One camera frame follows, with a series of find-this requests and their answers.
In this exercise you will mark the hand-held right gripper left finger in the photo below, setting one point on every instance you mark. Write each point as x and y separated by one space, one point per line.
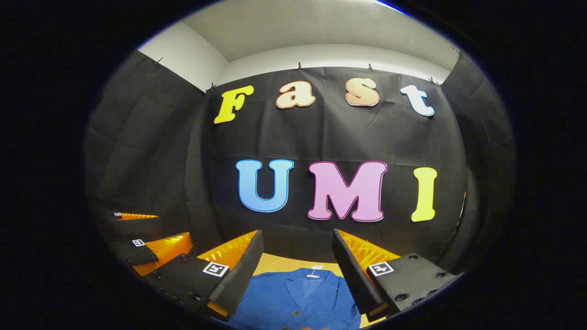
245 266

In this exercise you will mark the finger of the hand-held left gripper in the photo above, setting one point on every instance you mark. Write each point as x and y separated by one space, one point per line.
137 254
135 227

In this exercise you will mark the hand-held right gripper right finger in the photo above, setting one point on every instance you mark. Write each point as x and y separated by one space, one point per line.
351 270

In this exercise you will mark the blue button shirt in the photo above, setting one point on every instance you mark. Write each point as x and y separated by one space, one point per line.
293 298

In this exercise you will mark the black backdrop cloth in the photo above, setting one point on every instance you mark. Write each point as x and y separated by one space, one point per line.
330 133

